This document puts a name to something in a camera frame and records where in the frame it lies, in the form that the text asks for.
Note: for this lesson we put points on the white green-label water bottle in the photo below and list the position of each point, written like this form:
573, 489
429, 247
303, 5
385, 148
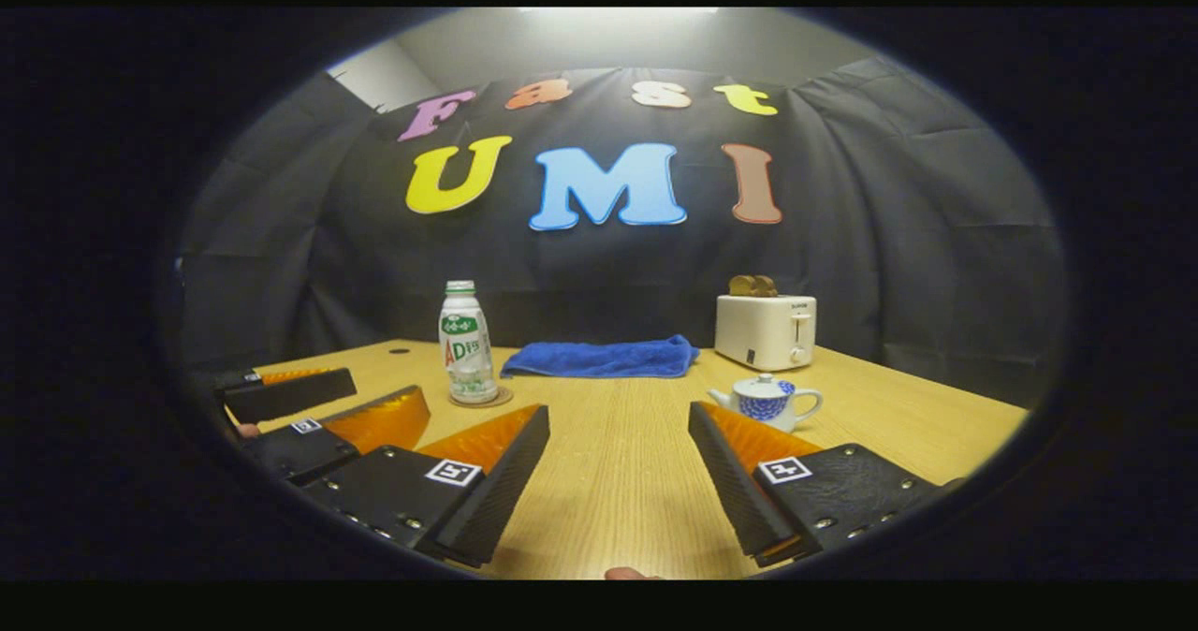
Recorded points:
465, 350

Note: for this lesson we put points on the round brown coaster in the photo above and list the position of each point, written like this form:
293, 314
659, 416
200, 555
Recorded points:
504, 397

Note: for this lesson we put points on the white blue-patterned teacup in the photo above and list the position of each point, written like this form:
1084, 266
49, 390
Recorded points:
767, 408

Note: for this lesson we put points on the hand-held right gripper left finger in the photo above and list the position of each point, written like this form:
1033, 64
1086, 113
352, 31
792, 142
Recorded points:
505, 495

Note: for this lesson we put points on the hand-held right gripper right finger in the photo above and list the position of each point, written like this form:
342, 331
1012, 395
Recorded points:
735, 486

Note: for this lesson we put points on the white toaster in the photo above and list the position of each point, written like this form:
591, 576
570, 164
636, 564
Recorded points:
763, 331

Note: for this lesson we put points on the brown toast slice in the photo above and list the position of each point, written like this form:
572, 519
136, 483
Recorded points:
741, 286
766, 286

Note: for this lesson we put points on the blue towel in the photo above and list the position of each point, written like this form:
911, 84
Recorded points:
599, 359

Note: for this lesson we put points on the black backdrop cloth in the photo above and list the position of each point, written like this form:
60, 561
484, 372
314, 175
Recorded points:
842, 238

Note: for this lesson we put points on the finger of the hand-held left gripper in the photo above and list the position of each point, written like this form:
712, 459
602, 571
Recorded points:
309, 448
299, 394

